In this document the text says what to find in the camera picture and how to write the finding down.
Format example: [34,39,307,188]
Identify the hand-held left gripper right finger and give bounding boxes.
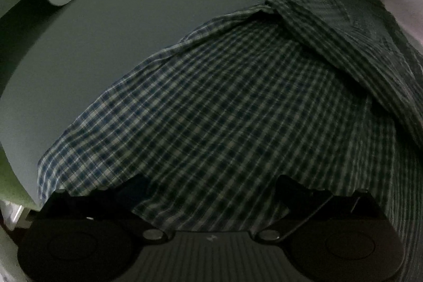
[252,174,391,241]

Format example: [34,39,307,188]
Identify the blue checked shirt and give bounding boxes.
[36,0,423,282]

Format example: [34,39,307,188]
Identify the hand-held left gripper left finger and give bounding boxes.
[42,174,173,241]

